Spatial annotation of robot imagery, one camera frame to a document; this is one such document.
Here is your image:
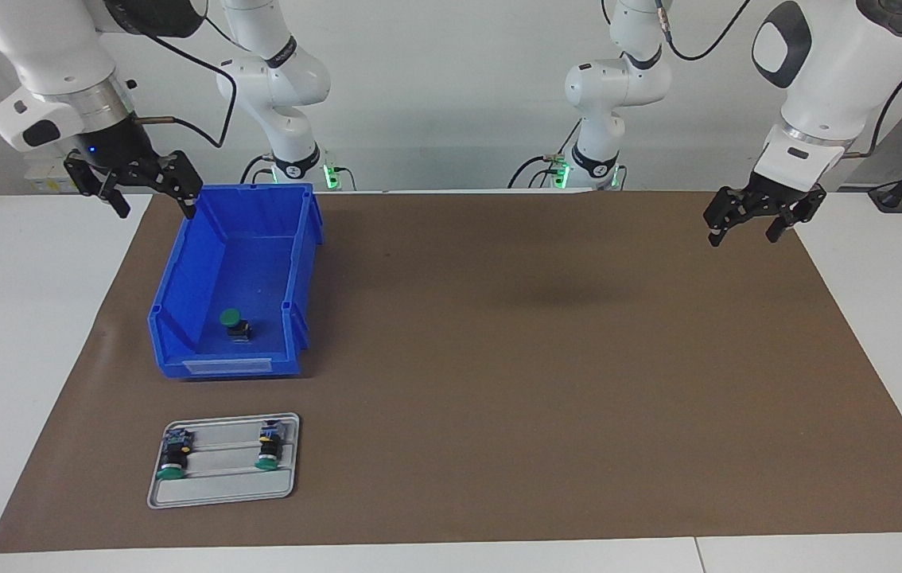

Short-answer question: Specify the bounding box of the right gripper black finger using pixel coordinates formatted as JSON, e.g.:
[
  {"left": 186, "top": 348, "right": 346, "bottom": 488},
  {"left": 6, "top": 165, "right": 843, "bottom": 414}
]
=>
[
  {"left": 63, "top": 153, "right": 132, "bottom": 220},
  {"left": 141, "top": 150, "right": 204, "bottom": 220}
]

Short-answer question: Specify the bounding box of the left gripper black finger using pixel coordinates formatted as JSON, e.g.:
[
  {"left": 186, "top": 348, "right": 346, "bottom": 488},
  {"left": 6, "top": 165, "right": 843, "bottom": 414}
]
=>
[
  {"left": 765, "top": 191, "right": 827, "bottom": 244},
  {"left": 702, "top": 186, "right": 762, "bottom": 248}
]

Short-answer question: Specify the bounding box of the green push button switch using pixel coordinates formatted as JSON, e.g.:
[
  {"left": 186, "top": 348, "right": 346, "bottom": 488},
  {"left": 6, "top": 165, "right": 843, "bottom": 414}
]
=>
[{"left": 219, "top": 309, "right": 253, "bottom": 345}]

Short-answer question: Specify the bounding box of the green push button left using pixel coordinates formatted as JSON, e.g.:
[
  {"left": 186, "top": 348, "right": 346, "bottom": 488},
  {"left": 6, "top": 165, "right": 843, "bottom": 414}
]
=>
[{"left": 155, "top": 428, "right": 196, "bottom": 481}]

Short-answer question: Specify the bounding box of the green push button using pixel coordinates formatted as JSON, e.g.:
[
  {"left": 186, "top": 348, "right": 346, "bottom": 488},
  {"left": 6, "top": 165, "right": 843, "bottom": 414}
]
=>
[
  {"left": 254, "top": 422, "right": 286, "bottom": 472},
  {"left": 155, "top": 428, "right": 196, "bottom": 481}
]

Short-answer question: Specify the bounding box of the green push button right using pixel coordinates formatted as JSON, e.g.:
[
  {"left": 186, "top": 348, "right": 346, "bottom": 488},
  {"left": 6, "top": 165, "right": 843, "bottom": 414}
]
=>
[{"left": 254, "top": 422, "right": 286, "bottom": 472}]

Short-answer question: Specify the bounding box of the white power strip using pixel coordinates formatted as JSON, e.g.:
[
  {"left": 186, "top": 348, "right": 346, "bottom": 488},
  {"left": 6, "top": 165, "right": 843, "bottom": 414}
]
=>
[{"left": 25, "top": 154, "right": 82, "bottom": 194}]

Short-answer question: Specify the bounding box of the blue plastic storage bin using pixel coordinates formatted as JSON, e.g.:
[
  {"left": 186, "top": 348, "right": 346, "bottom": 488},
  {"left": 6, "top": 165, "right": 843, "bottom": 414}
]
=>
[{"left": 147, "top": 183, "right": 325, "bottom": 380}]

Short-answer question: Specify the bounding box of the green lit base connector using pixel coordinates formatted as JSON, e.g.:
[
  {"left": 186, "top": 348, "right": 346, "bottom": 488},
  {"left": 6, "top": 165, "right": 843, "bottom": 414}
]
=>
[
  {"left": 542, "top": 153, "right": 573, "bottom": 190},
  {"left": 322, "top": 148, "right": 356, "bottom": 192}
]

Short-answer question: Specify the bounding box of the grey metal tray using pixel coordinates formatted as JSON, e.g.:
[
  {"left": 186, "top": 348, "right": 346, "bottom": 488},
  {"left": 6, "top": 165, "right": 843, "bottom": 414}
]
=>
[{"left": 146, "top": 412, "right": 301, "bottom": 510}]

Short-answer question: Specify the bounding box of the brown table mat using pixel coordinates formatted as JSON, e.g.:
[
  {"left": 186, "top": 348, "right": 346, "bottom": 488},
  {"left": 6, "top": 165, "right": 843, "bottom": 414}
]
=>
[{"left": 0, "top": 189, "right": 902, "bottom": 554}]

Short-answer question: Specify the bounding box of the black right base cable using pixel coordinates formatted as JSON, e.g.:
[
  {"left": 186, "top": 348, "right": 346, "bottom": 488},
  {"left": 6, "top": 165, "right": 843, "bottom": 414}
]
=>
[{"left": 240, "top": 153, "right": 277, "bottom": 185}]

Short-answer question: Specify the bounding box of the black base cable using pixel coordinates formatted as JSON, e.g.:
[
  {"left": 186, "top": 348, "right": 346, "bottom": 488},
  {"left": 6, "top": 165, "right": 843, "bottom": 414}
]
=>
[
  {"left": 240, "top": 153, "right": 277, "bottom": 185},
  {"left": 507, "top": 121, "right": 584, "bottom": 190}
]

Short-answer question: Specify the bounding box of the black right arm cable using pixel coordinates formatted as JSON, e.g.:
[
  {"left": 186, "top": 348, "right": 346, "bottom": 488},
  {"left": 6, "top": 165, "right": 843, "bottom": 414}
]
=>
[{"left": 105, "top": 0, "right": 239, "bottom": 150}]

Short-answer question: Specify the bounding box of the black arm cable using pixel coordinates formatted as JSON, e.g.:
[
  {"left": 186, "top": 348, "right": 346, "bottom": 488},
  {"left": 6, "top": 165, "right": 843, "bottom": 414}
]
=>
[
  {"left": 654, "top": 0, "right": 902, "bottom": 158},
  {"left": 105, "top": 0, "right": 239, "bottom": 150}
]

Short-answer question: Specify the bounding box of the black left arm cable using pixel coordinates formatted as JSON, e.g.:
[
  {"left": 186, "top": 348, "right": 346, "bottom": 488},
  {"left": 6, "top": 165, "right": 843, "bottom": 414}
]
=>
[{"left": 654, "top": 0, "right": 902, "bottom": 158}]

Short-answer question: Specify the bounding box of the black left base cable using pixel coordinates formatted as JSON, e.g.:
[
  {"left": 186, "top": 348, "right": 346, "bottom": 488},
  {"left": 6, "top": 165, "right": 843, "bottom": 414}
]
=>
[{"left": 507, "top": 121, "right": 584, "bottom": 190}]

